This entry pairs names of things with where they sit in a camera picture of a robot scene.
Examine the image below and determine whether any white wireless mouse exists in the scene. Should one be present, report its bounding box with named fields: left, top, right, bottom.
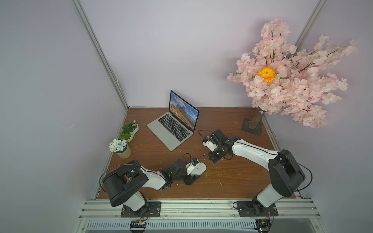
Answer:
left=190, top=163, right=207, bottom=176

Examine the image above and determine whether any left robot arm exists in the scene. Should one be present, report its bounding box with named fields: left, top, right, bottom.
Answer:
left=99, top=158, right=207, bottom=215

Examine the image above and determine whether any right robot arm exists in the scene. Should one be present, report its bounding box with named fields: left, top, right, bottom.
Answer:
left=203, top=130, right=306, bottom=209

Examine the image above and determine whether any silver open laptop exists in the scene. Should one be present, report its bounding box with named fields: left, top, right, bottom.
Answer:
left=147, top=91, right=200, bottom=151

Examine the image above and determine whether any dark square tree base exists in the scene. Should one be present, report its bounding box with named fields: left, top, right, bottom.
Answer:
left=241, top=118, right=263, bottom=136

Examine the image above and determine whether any white flowers beige pot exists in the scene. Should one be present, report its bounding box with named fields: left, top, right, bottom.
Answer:
left=109, top=139, right=132, bottom=159

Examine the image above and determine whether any green plant white pot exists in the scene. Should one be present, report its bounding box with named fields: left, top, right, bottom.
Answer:
left=119, top=120, right=139, bottom=143

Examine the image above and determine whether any left controller board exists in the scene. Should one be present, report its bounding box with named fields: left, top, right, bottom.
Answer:
left=130, top=220, right=147, bottom=233

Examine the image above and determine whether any controller board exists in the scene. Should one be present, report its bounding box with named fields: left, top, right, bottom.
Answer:
left=130, top=220, right=147, bottom=233
left=255, top=219, right=272, bottom=233

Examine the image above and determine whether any orange artificial flower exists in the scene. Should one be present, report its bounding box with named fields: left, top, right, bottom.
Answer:
left=258, top=67, right=276, bottom=83

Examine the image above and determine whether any pink blossom artificial tree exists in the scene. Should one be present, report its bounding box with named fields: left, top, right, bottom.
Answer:
left=227, top=18, right=356, bottom=128

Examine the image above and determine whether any right controller board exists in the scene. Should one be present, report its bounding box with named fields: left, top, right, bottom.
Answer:
left=255, top=219, right=272, bottom=233

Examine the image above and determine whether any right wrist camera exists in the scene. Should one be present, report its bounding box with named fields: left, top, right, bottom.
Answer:
left=203, top=136, right=217, bottom=151

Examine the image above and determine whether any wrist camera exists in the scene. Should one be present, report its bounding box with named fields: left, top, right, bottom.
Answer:
left=203, top=136, right=217, bottom=151
left=186, top=158, right=200, bottom=175

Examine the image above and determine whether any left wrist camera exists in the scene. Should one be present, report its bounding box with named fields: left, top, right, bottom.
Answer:
left=186, top=158, right=200, bottom=175

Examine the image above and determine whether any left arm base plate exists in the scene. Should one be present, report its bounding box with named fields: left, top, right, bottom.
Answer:
left=120, top=201, right=162, bottom=218

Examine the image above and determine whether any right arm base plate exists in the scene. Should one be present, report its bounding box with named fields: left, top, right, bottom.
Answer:
left=233, top=201, right=278, bottom=217

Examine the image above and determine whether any aluminium rail frame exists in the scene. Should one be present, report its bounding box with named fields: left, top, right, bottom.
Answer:
left=73, top=199, right=328, bottom=233

